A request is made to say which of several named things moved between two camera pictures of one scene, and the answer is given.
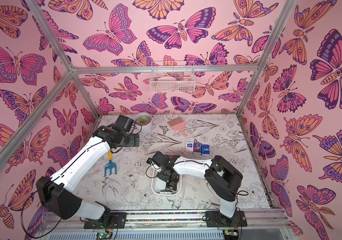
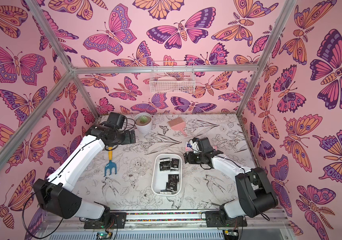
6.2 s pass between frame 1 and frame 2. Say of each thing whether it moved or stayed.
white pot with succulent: stayed
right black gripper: moved
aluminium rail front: stayed
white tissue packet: stayed
